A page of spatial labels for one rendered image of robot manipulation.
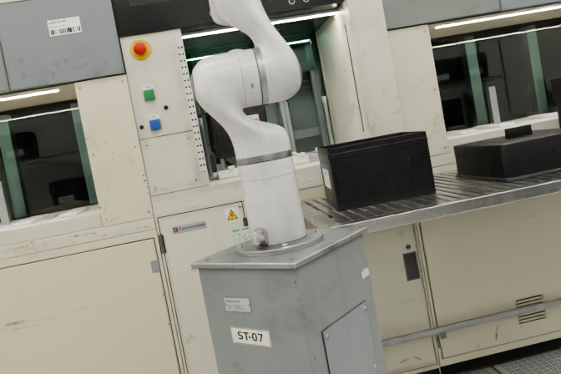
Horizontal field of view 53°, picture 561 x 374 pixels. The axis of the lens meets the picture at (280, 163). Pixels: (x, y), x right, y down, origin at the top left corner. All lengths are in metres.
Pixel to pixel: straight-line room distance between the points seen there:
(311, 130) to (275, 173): 1.68
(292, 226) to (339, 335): 0.23
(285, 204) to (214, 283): 0.22
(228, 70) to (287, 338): 0.54
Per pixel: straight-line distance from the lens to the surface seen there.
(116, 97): 1.91
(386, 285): 2.04
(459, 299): 2.15
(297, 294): 1.06
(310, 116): 2.83
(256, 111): 2.09
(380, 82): 1.94
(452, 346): 2.19
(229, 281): 1.16
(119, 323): 1.99
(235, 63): 1.15
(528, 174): 1.63
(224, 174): 2.08
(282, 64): 1.16
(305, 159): 2.11
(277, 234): 1.16
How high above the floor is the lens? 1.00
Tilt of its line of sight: 3 degrees down
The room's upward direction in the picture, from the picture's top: 10 degrees counter-clockwise
